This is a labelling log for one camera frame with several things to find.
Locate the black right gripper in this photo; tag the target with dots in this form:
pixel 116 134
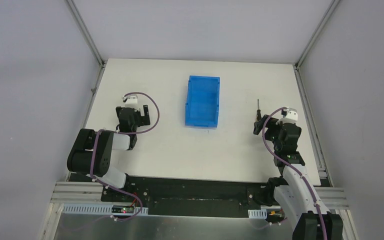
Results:
pixel 271 125

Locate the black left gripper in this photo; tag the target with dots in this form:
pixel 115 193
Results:
pixel 132 110

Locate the black yellow-capped screwdriver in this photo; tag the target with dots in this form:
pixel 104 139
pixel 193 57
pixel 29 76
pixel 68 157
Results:
pixel 258 111

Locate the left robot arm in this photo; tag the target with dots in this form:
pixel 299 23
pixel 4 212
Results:
pixel 91 152

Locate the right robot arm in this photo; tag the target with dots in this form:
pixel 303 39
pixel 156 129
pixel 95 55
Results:
pixel 308 215

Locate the blue plastic bin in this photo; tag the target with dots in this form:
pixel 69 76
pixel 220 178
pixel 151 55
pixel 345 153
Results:
pixel 202 101

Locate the right controller board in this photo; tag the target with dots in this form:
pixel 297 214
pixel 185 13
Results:
pixel 276 214

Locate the controller board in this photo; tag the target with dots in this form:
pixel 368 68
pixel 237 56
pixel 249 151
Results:
pixel 122 209
pixel 276 214

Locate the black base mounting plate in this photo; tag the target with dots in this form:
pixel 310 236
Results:
pixel 196 198

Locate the left controller board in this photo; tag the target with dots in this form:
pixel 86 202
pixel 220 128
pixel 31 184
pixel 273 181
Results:
pixel 122 209

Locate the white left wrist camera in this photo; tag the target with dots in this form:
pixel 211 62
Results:
pixel 130 101

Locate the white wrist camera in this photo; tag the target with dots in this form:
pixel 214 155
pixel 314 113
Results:
pixel 130 101
pixel 289 115

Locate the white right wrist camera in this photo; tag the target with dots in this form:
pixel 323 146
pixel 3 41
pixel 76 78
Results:
pixel 289 115

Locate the aluminium front rail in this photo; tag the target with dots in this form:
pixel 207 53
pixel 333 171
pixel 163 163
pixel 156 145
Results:
pixel 333 198

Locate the white slotted cable duct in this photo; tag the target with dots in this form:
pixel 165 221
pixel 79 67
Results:
pixel 99 209

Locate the left aluminium frame post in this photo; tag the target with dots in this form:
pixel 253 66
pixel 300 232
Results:
pixel 72 7

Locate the aluminium frame post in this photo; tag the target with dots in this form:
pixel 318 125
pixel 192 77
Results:
pixel 319 28
pixel 72 7

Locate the right aluminium frame post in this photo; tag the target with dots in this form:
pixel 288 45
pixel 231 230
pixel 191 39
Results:
pixel 319 28

